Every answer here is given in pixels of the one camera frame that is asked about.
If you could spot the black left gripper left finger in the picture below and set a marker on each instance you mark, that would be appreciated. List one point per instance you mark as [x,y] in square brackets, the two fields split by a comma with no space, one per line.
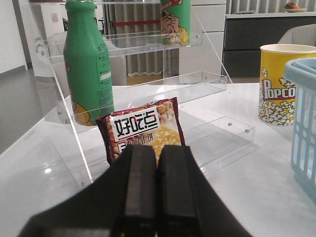
[119,203]

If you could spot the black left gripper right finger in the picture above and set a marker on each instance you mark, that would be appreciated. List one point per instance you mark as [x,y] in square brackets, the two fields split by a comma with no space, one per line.
[187,204]

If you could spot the white cabinet in background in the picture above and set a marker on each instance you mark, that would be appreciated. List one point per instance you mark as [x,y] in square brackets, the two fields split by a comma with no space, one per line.
[207,28]

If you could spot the light blue plastic basket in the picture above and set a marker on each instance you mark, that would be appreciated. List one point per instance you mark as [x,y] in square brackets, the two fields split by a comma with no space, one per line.
[302,72]

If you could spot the green cartoon snack can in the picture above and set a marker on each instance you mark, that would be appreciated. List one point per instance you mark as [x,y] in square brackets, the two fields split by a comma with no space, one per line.
[176,22]

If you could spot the maroon almond cracker packet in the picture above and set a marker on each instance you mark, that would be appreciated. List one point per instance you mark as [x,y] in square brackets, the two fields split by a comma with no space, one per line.
[155,124]

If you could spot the fruit bowl on counter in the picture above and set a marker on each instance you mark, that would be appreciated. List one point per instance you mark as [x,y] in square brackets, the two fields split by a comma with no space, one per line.
[291,7]

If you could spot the clear acrylic display shelf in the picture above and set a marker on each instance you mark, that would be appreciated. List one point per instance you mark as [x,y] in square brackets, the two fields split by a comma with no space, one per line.
[69,154]

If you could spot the green plastic drink bottle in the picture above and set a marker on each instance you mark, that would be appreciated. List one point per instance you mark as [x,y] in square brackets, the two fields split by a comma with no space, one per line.
[87,64]

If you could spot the yellow popcorn paper cup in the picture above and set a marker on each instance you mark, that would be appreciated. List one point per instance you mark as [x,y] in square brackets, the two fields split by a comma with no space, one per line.
[277,94]

